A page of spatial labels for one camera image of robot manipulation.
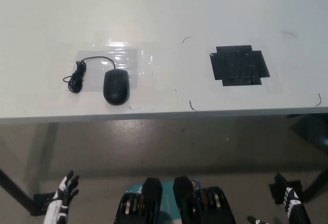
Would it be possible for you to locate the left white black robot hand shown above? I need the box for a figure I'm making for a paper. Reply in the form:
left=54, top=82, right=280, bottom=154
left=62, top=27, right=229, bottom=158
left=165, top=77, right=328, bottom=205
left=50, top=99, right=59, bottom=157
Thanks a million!
left=43, top=170, right=80, bottom=224

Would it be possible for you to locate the black angular object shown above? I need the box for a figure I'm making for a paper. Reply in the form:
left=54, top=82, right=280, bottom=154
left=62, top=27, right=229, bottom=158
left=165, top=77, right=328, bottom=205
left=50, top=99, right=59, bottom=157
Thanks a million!
left=286, top=113, right=328, bottom=147

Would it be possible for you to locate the black computer mouse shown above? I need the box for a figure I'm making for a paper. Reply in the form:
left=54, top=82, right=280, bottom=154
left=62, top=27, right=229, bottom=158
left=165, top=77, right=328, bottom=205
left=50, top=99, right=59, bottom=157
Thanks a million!
left=103, top=70, right=131, bottom=105

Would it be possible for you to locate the black table leg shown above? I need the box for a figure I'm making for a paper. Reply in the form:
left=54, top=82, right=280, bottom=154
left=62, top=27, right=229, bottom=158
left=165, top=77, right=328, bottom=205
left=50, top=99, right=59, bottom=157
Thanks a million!
left=0, top=169, right=36, bottom=216
left=303, top=166, right=328, bottom=203

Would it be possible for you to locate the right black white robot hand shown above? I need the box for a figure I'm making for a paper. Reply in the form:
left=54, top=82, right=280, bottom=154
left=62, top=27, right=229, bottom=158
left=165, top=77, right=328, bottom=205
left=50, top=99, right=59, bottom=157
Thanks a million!
left=247, top=173, right=312, bottom=224

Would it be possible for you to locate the black tape patch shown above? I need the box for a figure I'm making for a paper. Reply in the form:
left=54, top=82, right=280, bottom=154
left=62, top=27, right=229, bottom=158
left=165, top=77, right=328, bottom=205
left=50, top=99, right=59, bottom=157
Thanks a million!
left=209, top=45, right=271, bottom=87

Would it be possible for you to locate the black mouse cable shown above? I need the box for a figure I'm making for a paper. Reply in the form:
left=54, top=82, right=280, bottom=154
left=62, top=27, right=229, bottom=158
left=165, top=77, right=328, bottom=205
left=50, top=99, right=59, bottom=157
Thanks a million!
left=63, top=56, right=116, bottom=94

